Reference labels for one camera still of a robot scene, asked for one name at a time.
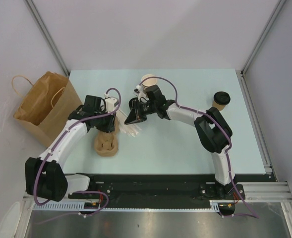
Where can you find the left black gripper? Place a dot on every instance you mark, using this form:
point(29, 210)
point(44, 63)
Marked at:
point(110, 126)

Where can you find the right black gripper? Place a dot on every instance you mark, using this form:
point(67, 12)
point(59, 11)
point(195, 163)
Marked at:
point(134, 117)

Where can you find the pulp cup carrier tray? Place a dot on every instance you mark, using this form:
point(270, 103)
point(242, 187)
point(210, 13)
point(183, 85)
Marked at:
point(106, 144)

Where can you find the brown paper bag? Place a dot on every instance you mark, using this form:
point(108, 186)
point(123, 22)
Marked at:
point(44, 110)

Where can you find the black plastic cup lid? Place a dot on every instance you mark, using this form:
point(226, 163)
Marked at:
point(222, 98)

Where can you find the brown paper coffee cup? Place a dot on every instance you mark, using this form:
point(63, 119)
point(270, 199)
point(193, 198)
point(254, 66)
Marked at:
point(220, 107)

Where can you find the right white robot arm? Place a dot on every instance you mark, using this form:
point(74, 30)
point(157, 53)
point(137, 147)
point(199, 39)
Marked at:
point(213, 131)

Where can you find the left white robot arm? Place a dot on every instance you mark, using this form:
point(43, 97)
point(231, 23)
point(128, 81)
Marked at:
point(44, 175)

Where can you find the bundle of wrapped straws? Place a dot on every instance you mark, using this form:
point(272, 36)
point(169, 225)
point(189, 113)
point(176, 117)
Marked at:
point(132, 130)

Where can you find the stack of black lids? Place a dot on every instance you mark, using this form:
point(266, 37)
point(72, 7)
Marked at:
point(130, 103)

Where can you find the stack of paper cups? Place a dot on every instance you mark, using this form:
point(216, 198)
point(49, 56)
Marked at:
point(148, 80)

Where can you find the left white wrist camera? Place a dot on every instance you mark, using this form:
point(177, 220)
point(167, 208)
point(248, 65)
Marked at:
point(111, 103)

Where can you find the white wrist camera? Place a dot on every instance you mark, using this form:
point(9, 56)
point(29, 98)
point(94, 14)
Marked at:
point(111, 103)
point(138, 91)

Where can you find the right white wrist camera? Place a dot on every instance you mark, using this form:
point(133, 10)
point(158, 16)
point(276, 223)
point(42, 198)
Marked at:
point(138, 91)

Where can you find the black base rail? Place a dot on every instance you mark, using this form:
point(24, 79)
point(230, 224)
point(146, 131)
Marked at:
point(158, 189)

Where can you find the white slotted cable duct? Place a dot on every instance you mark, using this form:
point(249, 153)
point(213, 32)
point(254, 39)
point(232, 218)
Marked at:
point(90, 206)

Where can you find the aluminium frame post left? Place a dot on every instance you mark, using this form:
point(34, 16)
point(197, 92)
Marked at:
point(46, 35)

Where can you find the aluminium frame post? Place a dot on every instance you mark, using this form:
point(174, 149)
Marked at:
point(46, 35)
point(265, 32)

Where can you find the aluminium frame post right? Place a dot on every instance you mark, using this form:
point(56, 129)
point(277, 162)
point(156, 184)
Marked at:
point(265, 32)

